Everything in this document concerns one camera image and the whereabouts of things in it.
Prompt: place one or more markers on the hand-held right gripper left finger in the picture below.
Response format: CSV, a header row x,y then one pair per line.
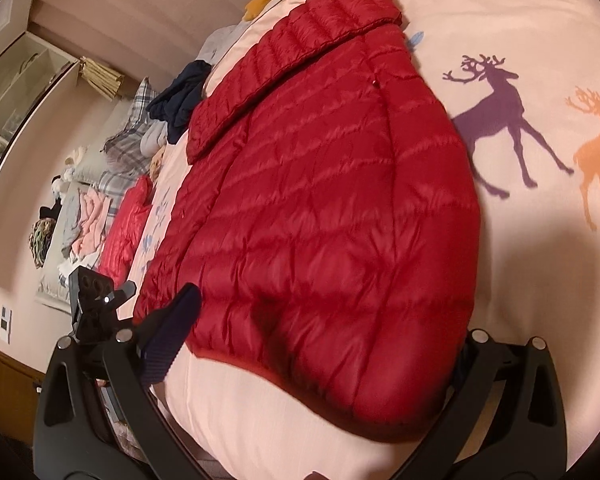
x,y
177,320

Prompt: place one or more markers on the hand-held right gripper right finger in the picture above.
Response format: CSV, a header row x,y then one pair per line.
x,y
480,360

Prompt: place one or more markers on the large red down jacket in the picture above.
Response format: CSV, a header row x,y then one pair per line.
x,y
330,185

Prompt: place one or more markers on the pink folded clothes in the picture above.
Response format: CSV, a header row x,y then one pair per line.
x,y
92,220

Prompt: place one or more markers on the multicoloured yarn bundle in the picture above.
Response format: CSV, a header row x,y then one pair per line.
x,y
41,242

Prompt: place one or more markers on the small red down jacket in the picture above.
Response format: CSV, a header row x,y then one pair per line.
x,y
125,230

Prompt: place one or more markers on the small plush toys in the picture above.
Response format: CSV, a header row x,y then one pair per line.
x,y
72,170

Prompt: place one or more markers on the peach cloth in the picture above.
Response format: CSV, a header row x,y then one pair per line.
x,y
157,165

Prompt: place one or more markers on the grey cloth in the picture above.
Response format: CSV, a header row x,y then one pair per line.
x,y
154,135

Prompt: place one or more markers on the navy cloth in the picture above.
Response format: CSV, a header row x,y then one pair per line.
x,y
180,95

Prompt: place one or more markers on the straw tassel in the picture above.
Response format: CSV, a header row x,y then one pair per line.
x,y
102,77

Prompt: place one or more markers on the white shelf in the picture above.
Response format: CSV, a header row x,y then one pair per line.
x,y
15,85

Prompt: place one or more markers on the pink printed blanket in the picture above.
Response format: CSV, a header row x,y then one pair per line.
x,y
530,35

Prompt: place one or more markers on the white wall switch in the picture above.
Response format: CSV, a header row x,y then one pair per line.
x,y
5,325

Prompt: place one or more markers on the wooden bed frame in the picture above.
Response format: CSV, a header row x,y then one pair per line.
x,y
5,375

